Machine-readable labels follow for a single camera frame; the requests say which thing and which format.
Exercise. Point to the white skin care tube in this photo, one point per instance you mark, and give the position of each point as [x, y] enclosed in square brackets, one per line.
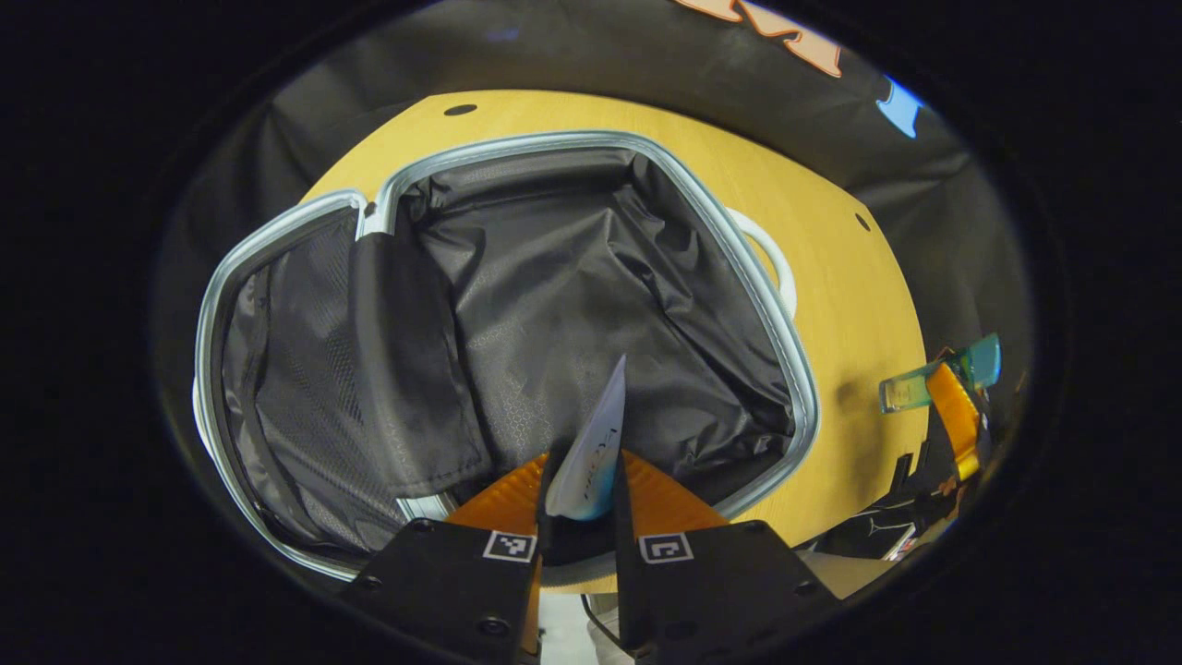
[591, 453]

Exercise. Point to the light blue suitcase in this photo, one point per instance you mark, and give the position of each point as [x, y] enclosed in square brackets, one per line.
[554, 277]

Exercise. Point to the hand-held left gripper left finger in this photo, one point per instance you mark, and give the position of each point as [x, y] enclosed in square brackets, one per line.
[545, 540]

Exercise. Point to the teal bottle with blue cap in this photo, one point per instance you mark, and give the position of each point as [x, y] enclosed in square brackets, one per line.
[933, 379]

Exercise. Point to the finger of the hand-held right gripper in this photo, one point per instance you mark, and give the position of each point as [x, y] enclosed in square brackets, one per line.
[956, 420]

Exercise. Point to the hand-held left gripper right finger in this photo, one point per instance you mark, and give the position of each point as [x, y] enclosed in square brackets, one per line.
[624, 554]

